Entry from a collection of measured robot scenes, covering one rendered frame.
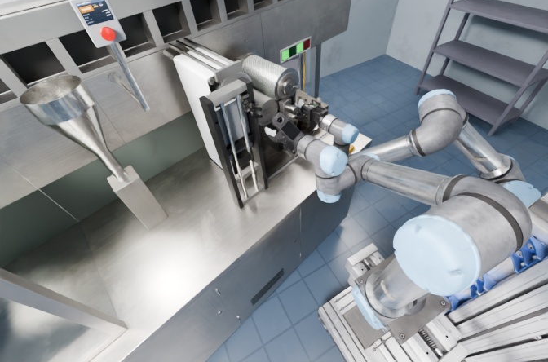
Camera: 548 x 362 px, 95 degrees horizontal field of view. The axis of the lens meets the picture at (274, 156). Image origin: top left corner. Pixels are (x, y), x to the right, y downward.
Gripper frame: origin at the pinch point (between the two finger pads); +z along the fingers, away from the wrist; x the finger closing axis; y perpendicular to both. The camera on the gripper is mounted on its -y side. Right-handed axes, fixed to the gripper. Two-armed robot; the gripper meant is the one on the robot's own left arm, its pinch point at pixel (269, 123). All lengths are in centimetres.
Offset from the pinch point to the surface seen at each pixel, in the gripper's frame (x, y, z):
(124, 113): -35, -29, 37
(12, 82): -46, -58, 28
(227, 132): -13.8, -12.5, -3.9
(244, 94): -1.9, -18.5, -6.4
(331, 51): 168, 120, 189
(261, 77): 15.0, -4.8, 22.2
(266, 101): 7.6, -0.5, 12.5
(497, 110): 194, 200, 16
